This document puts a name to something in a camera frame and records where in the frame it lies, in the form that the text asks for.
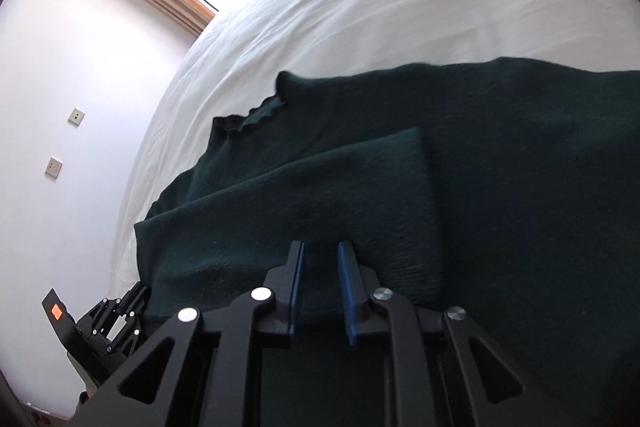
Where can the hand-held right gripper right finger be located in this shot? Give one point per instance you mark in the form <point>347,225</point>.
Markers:
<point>345,279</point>

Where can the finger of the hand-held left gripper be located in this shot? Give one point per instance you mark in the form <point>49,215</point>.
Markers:
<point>127,339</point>
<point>132,297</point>

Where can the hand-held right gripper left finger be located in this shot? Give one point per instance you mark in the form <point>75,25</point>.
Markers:
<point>299,279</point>

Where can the dark green knit sweater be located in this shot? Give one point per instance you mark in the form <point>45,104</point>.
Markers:
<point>500,187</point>

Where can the white bed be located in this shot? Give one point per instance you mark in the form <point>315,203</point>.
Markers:
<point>400,7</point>

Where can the wall socket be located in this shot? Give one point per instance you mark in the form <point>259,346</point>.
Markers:
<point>76,116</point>
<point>53,167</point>

